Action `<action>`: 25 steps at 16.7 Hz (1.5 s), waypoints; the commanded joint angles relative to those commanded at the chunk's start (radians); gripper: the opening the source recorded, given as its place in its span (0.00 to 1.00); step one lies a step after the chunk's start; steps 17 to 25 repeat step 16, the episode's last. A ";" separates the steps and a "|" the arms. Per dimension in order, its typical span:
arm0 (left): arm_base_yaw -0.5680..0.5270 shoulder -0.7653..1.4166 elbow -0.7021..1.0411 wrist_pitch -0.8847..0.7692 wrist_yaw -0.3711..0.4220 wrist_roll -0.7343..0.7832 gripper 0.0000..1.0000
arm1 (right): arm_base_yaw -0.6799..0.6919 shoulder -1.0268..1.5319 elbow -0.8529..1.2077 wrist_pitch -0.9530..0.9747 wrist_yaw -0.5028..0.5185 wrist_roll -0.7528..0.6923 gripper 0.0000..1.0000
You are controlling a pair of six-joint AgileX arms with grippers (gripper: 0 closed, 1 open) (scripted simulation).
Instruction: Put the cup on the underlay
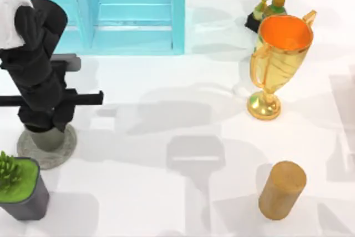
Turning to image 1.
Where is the grey pot green plant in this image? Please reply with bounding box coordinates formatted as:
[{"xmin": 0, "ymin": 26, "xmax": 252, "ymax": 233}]
[{"xmin": 0, "ymin": 150, "xmax": 50, "ymax": 221}]

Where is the green bottle brown cap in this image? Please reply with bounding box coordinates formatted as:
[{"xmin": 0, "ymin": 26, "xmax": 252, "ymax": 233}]
[{"xmin": 263, "ymin": 0, "xmax": 288, "ymax": 19}]

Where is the large gold trophy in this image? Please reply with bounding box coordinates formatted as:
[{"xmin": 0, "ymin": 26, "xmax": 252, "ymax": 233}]
[{"xmin": 246, "ymin": 9, "xmax": 317, "ymax": 122}]

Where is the light blue rack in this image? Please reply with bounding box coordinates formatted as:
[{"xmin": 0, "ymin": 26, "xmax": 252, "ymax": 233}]
[{"xmin": 0, "ymin": 0, "xmax": 186, "ymax": 56}]

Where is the grey round coaster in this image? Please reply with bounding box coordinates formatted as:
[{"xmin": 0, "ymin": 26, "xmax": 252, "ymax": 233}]
[{"xmin": 16, "ymin": 123, "xmax": 78, "ymax": 170}]

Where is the grey cup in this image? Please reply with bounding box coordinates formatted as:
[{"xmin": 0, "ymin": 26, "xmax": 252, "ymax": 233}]
[{"xmin": 26, "ymin": 126, "xmax": 66, "ymax": 152}]

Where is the wooden cylinder cup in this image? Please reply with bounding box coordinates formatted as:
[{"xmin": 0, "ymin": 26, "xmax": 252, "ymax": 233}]
[{"xmin": 258, "ymin": 160, "xmax": 307, "ymax": 221}]

